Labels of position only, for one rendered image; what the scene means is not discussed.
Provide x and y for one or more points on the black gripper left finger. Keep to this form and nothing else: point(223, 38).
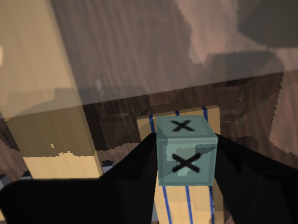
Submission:
point(122, 195)

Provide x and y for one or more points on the teal cube with black x marks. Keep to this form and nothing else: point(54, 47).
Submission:
point(186, 151)

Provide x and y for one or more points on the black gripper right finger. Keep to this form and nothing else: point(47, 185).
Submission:
point(256, 189)

